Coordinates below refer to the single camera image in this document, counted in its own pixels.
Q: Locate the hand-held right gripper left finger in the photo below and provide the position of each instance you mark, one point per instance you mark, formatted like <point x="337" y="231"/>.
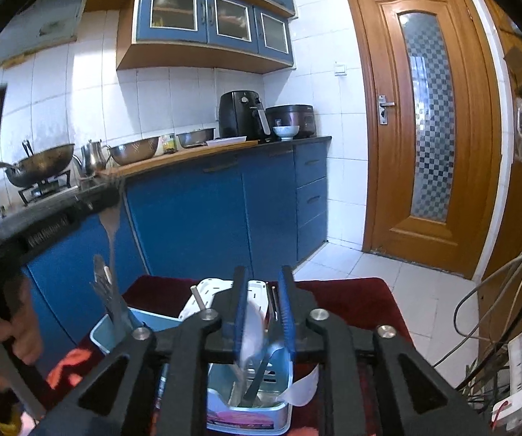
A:
<point x="241" y="313"/>

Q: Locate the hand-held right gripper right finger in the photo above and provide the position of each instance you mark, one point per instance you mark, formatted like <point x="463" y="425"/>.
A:
<point x="287" y="313"/>

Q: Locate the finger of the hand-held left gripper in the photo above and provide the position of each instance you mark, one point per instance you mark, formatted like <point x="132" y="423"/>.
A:
<point x="52" y="231"/>

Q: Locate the silver fork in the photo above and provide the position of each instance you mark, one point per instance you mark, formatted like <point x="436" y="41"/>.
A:
<point x="110" y="225"/>

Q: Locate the light blue plastic utensil basket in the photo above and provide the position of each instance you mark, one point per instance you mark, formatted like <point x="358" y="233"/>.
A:
<point x="251" y="418"/>

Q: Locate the person's left hand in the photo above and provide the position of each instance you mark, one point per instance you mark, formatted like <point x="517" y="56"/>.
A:
<point x="27" y="327"/>

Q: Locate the dark chopsticks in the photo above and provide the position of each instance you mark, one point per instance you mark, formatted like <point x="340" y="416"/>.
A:
<point x="275" y="304"/>

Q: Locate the white perforated basket insert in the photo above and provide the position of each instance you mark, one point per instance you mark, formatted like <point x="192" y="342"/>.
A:
<point x="217" y="288"/>

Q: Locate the gas stove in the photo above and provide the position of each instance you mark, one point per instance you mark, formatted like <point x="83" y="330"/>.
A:
<point x="47" y="190"/>

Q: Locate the pale chopstick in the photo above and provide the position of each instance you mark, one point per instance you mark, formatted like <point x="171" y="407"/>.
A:
<point x="197" y="297"/>

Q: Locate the dark wok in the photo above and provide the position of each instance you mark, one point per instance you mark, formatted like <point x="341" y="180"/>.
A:
<point x="38" y="166"/>

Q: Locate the dark metal utensil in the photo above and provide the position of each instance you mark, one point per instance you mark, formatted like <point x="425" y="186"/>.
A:
<point x="261" y="372"/>

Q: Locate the red floral blanket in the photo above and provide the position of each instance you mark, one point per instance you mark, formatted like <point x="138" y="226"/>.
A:
<point x="356" y="295"/>

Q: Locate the metal table knife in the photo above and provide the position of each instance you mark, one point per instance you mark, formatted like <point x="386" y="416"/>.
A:
<point x="106" y="286"/>
<point x="104" y="313"/>

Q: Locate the steel kettle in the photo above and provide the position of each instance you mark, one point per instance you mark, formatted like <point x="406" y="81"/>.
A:
<point x="90" y="159"/>

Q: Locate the blue kitchen base cabinets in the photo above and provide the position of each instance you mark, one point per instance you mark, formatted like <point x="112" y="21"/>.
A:
<point x="197" y="209"/>

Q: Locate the large steel mixing bowl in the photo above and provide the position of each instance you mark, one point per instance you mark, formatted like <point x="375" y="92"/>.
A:
<point x="133" y="151"/>

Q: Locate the small jar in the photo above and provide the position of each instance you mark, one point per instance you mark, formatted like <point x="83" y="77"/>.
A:
<point x="168" y="143"/>

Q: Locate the grey range hood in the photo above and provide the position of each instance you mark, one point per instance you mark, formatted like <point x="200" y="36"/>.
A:
<point x="38" y="13"/>

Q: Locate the white cutting board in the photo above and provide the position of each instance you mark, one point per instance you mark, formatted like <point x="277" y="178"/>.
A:
<point x="232" y="141"/>

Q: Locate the small steel bowl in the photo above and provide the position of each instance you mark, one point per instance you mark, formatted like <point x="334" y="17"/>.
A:
<point x="196" y="137"/>

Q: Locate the white bowl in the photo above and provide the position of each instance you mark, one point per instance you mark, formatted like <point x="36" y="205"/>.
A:
<point x="286" y="132"/>

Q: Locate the black air fryer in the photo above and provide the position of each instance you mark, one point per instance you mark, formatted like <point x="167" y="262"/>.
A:
<point x="238" y="116"/>

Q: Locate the black rice cooker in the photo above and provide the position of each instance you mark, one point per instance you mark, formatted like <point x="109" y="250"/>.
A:
<point x="295" y="116"/>

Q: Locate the white power strip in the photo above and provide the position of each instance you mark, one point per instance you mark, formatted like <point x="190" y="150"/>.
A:
<point x="517" y="372"/>

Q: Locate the wooden door with glass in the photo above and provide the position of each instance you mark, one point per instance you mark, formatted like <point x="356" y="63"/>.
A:
<point x="465" y="122"/>

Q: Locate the white wall switch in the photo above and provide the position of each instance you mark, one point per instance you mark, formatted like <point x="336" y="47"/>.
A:
<point x="341" y="68"/>

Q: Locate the glass door wall cabinet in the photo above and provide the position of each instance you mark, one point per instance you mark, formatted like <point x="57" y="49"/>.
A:
<point x="206" y="22"/>

